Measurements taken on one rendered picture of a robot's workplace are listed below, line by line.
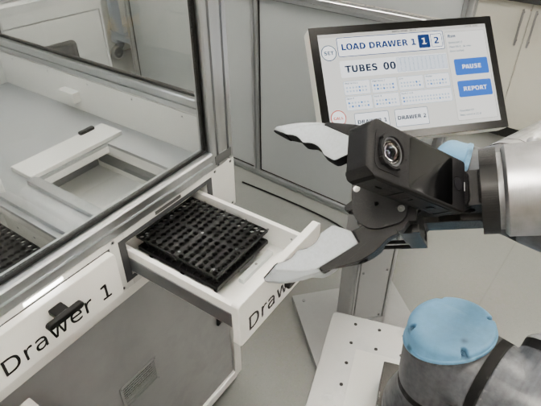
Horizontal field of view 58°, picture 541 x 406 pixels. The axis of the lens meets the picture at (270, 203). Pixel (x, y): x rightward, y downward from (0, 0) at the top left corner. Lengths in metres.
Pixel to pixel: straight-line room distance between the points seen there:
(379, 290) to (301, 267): 1.43
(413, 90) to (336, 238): 0.98
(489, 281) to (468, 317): 1.69
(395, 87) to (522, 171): 0.97
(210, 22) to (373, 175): 0.77
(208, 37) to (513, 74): 2.59
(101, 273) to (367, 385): 0.55
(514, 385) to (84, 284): 0.73
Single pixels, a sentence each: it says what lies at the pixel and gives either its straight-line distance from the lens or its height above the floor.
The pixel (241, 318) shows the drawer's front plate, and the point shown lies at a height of 0.89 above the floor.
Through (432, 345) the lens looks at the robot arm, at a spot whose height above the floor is 1.05.
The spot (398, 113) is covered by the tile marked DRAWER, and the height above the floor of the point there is 1.01.
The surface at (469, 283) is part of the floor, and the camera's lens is 2.38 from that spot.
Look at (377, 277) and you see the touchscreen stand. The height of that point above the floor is 0.34.
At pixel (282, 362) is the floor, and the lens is 1.94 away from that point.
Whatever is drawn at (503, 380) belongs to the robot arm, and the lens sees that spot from 0.71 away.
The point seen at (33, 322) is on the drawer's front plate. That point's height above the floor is 0.91.
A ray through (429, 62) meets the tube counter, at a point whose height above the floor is 1.11.
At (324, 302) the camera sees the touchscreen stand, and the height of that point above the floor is 0.04.
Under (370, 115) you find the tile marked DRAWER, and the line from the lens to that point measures 1.30.
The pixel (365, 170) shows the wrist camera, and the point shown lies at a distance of 0.34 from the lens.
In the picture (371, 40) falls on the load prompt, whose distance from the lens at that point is 1.37.
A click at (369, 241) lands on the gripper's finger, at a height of 1.31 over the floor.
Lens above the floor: 1.58
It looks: 36 degrees down
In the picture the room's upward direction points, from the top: straight up
